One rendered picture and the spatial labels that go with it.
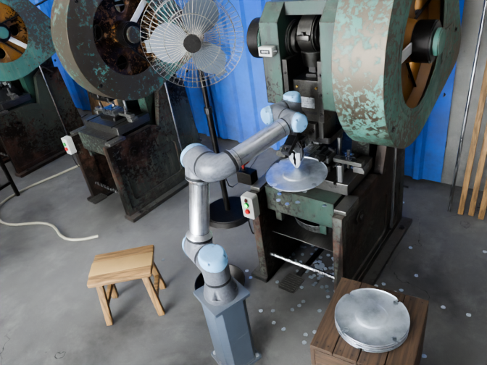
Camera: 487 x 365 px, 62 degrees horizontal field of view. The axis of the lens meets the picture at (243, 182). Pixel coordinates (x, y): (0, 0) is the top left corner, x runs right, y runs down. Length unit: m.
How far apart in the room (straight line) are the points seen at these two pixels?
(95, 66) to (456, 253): 2.41
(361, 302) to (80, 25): 2.08
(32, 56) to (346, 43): 3.47
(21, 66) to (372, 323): 3.69
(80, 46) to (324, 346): 2.04
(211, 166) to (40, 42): 3.20
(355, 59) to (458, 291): 1.52
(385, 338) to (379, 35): 1.10
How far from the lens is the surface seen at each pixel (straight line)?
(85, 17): 2.66
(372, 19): 1.40
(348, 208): 1.93
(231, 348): 2.00
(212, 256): 1.70
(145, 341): 2.40
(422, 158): 3.26
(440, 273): 2.60
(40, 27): 4.51
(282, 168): 1.98
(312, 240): 2.27
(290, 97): 1.79
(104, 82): 2.73
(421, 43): 1.69
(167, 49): 2.43
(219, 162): 1.51
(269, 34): 1.90
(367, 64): 1.41
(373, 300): 1.87
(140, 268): 2.30
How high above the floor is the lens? 1.78
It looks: 31 degrees down
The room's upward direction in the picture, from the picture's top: 9 degrees counter-clockwise
